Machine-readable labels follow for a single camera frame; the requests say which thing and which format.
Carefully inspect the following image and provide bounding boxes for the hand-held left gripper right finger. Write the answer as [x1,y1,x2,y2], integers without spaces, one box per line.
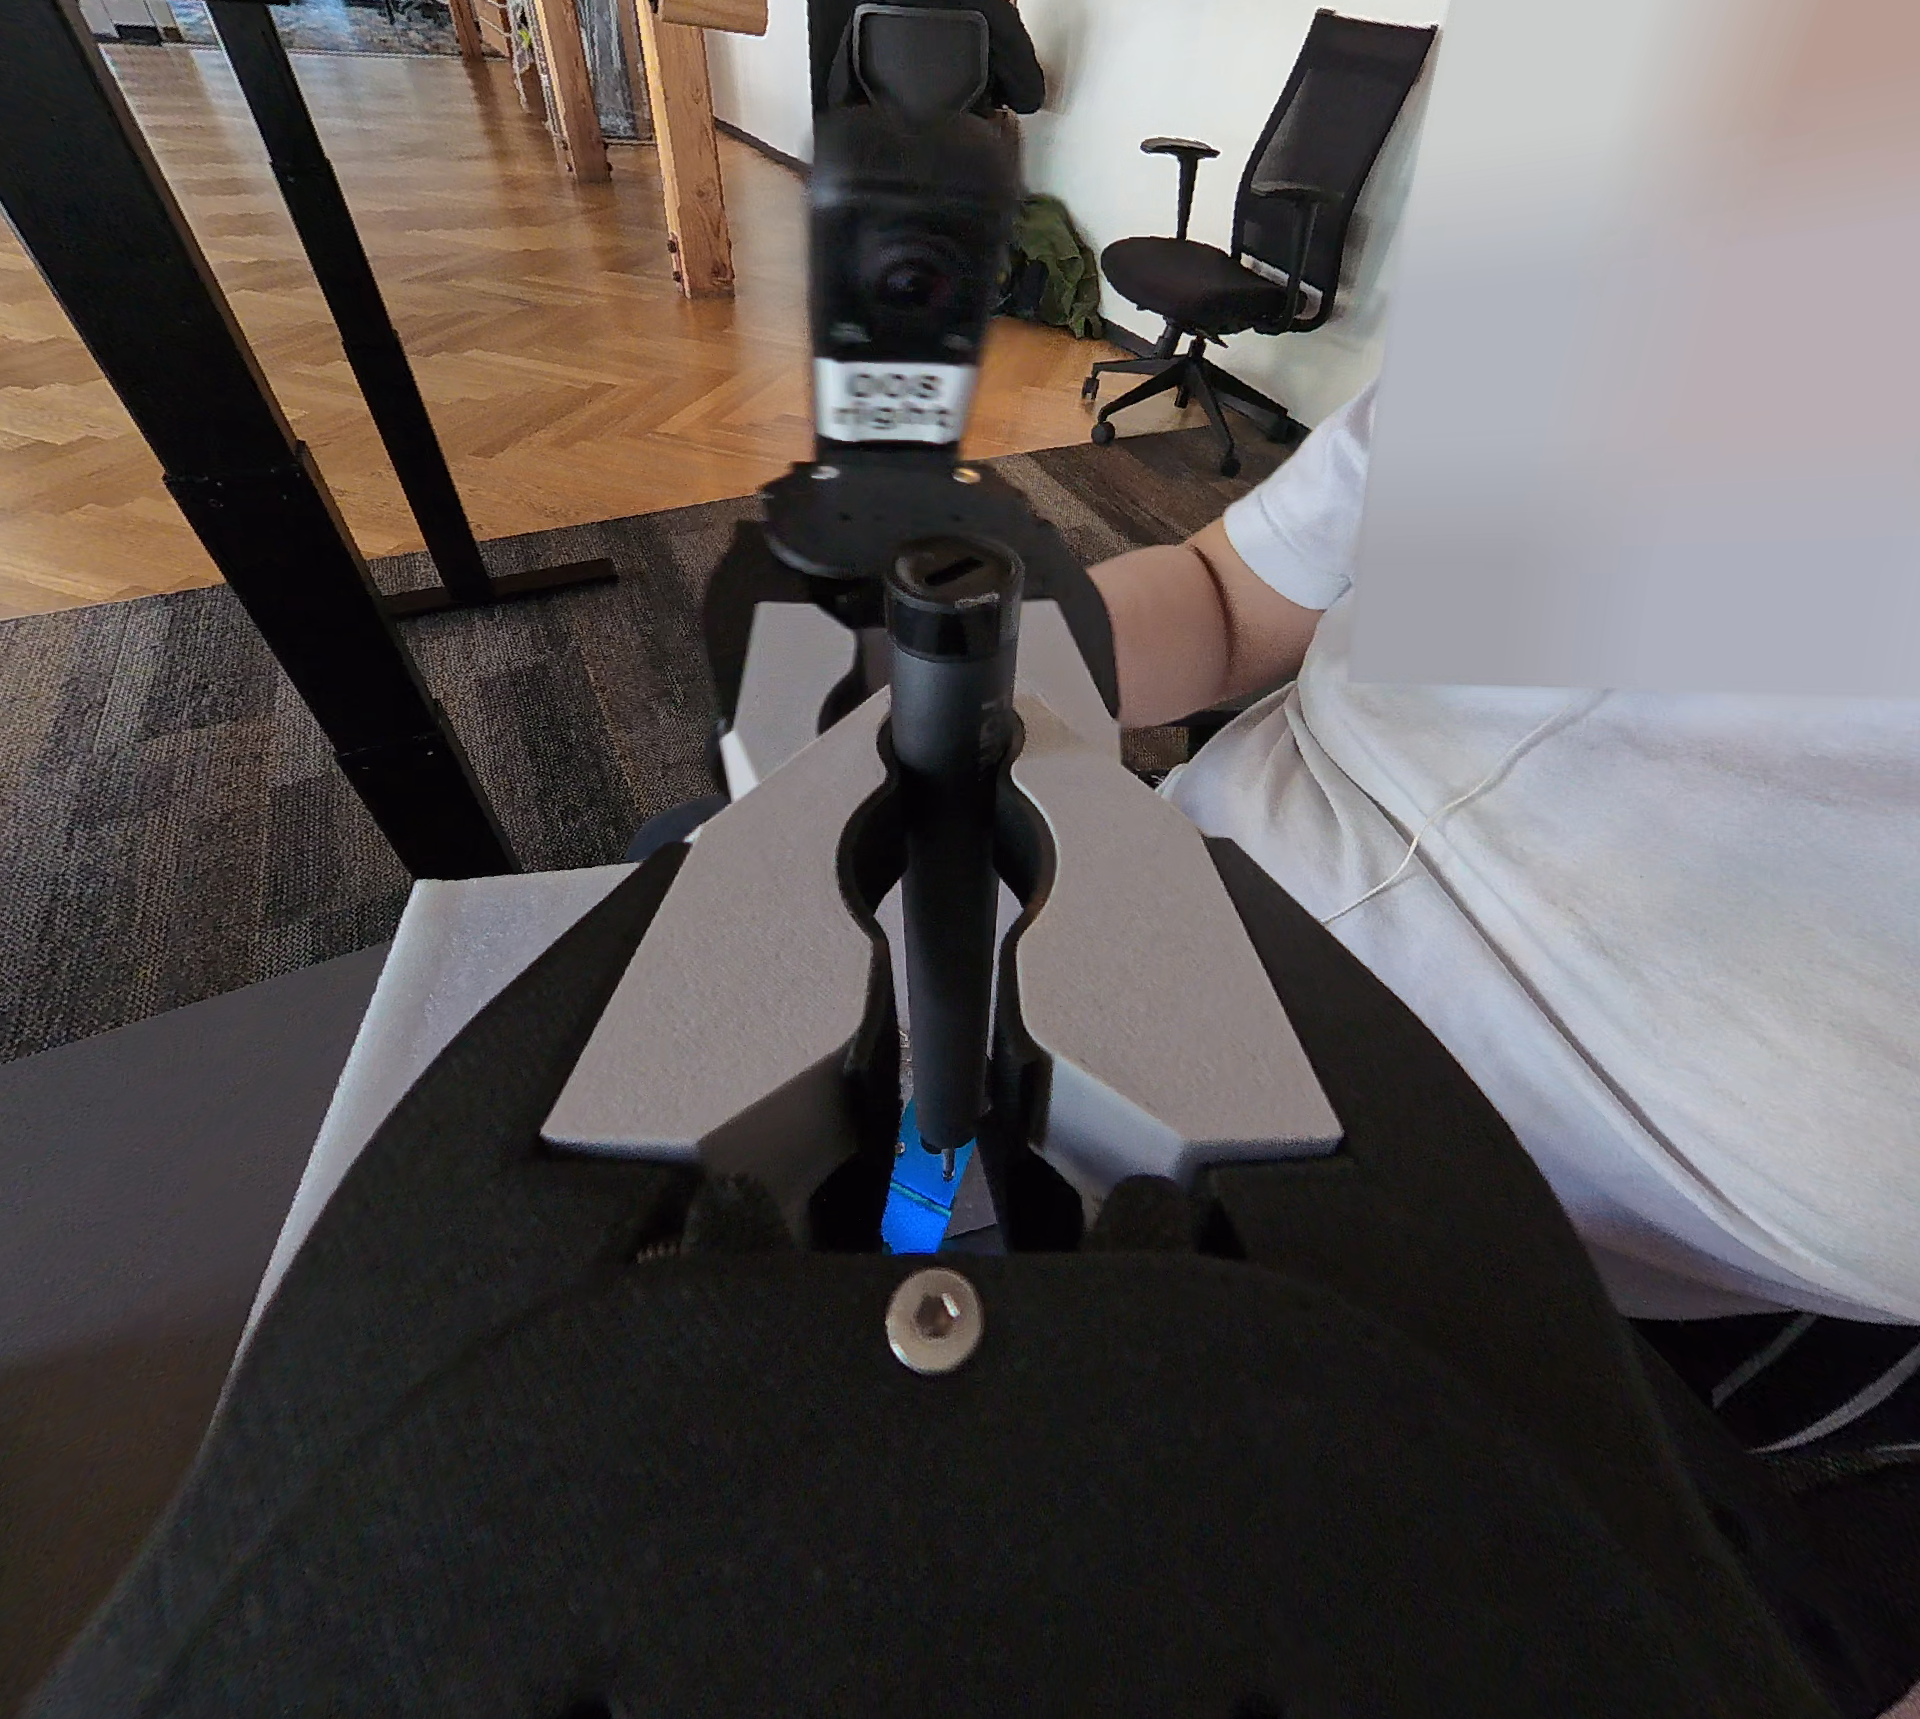
[1003,692,1344,1174]

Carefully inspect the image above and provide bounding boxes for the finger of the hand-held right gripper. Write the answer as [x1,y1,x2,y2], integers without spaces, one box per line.
[720,603,893,804]

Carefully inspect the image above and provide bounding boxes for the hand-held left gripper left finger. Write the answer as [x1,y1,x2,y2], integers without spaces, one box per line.
[537,684,915,1170]

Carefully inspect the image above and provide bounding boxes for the black electric screwdriver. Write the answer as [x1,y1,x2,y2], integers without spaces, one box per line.
[877,535,1031,1176]

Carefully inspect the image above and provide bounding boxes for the blue metal bracket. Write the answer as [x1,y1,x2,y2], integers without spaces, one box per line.
[884,1102,979,1256]

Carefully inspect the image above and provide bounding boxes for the person's right forearm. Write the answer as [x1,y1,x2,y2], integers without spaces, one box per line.
[1081,513,1352,738]

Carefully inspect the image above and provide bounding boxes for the grey desk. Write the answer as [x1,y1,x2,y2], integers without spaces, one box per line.
[0,946,389,1719]

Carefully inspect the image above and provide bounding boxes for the white foam sheet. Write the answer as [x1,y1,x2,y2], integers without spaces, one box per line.
[276,862,697,1302]

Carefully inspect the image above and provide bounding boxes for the green jacket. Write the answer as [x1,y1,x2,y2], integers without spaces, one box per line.
[1003,195,1106,339]

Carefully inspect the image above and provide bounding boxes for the black office chair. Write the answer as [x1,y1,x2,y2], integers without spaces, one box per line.
[1082,11,1440,481]
[829,3,1001,125]

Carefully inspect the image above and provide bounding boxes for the person in white t-shirt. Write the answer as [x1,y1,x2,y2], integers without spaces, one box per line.
[1162,385,1920,1324]

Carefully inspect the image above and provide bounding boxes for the black striped shorts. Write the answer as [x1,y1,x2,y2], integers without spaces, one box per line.
[1627,1306,1920,1719]

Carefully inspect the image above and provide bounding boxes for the white earphone cable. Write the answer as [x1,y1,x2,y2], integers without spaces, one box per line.
[1323,692,1601,926]

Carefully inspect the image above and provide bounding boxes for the thick wooden post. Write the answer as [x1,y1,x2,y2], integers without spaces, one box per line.
[623,0,740,301]

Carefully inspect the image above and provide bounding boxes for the thin wooden post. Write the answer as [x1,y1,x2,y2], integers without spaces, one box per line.
[514,0,615,187]

